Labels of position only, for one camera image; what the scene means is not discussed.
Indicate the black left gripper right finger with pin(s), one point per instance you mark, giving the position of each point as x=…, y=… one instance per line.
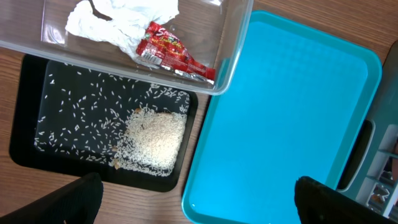
x=317, y=203

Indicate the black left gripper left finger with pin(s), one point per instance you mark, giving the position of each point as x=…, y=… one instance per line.
x=76, y=202

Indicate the rice pile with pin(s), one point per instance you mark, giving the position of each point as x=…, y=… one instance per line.
x=150, y=142

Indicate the red snack wrapper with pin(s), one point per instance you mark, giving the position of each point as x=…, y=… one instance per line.
x=162, y=49

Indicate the white tissue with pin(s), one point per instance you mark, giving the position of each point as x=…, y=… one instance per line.
x=120, y=22

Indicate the grey dishwasher rack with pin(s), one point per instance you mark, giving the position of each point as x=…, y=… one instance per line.
x=370, y=177

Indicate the black tray bin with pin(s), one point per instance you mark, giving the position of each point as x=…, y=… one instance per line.
x=69, y=119

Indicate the teal plastic tray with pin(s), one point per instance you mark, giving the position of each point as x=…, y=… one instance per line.
x=294, y=108

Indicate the clear plastic bin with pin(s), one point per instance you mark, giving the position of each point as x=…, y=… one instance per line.
x=190, y=45

